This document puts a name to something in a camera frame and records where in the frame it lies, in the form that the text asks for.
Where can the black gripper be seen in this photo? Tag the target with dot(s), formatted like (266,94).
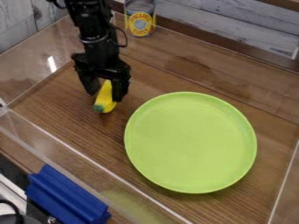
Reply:
(99,62)

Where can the yellow toy banana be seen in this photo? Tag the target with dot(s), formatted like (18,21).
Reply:
(104,103)

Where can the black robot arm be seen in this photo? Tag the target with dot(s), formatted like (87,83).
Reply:
(91,16)

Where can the green round plate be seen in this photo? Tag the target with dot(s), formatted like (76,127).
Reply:
(190,142)

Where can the yellow labelled tin can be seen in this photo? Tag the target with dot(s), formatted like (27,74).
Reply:
(140,18)

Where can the blue plastic clamp block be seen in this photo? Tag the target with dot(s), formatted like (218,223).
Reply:
(64,199)

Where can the clear acrylic enclosure wall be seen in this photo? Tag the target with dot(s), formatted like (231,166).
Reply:
(34,148)

